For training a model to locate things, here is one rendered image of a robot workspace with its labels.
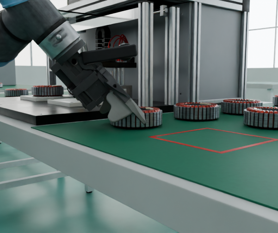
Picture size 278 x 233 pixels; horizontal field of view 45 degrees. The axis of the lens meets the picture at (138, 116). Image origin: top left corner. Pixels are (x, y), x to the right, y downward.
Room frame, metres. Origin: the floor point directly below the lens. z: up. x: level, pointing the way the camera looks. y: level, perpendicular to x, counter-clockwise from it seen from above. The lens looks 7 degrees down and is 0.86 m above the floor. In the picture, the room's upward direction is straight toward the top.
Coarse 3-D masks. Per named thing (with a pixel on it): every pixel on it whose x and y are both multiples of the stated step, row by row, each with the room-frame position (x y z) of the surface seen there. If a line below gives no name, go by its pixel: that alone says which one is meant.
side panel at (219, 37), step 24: (192, 24) 1.01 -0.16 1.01; (216, 24) 1.09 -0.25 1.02; (240, 24) 1.17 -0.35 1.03; (192, 48) 1.01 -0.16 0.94; (216, 48) 1.09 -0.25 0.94; (240, 48) 1.17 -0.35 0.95; (192, 72) 1.01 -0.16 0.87; (216, 72) 1.09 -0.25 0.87; (240, 72) 1.17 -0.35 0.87; (192, 96) 1.01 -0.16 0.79; (216, 96) 1.10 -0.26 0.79; (240, 96) 1.16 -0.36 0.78
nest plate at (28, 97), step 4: (20, 96) 1.21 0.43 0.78; (24, 96) 1.18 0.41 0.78; (28, 96) 1.17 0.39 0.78; (32, 96) 1.17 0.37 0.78; (36, 96) 1.17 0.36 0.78; (52, 96) 1.17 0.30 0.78; (56, 96) 1.17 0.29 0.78; (60, 96) 1.17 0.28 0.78; (64, 96) 1.17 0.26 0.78; (68, 96) 1.17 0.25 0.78; (72, 96) 1.18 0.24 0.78; (32, 100) 1.12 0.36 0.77; (36, 100) 1.10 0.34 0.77; (40, 100) 1.11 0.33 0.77; (44, 100) 1.12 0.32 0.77
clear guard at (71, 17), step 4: (64, 12) 1.13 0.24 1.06; (68, 12) 1.13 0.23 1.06; (72, 12) 1.13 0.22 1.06; (76, 12) 1.14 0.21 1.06; (80, 12) 1.15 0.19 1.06; (64, 16) 1.20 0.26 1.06; (68, 16) 1.20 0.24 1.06; (72, 16) 1.20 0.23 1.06; (76, 16) 1.20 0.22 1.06; (80, 16) 1.20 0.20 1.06; (84, 16) 1.20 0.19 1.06; (88, 16) 1.20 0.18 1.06; (92, 16) 1.20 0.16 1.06; (96, 16) 1.20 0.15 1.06; (100, 16) 1.20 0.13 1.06; (68, 20) 1.29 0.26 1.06; (72, 20) 1.29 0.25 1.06; (76, 20) 1.29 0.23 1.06; (80, 20) 1.29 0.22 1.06; (84, 20) 1.29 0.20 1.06
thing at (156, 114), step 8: (144, 112) 0.66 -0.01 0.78; (152, 112) 0.67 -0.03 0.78; (160, 112) 0.69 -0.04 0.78; (120, 120) 0.66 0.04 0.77; (128, 120) 0.66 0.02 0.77; (136, 120) 0.66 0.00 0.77; (152, 120) 0.67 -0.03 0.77; (160, 120) 0.69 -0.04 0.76; (128, 128) 0.66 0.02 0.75; (136, 128) 0.66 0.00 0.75; (144, 128) 0.67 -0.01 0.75
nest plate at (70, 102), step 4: (48, 100) 1.02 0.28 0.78; (52, 100) 1.00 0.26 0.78; (56, 100) 0.99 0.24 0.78; (60, 100) 0.99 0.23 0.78; (64, 100) 0.99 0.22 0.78; (68, 100) 0.99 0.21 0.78; (72, 100) 0.99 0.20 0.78; (76, 100) 0.99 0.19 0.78; (56, 104) 0.97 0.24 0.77; (60, 104) 0.95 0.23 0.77; (64, 104) 0.93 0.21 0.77; (68, 104) 0.91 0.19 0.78; (72, 104) 0.91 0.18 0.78; (76, 104) 0.92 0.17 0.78; (80, 104) 0.93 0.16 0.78; (100, 104) 0.97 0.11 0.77
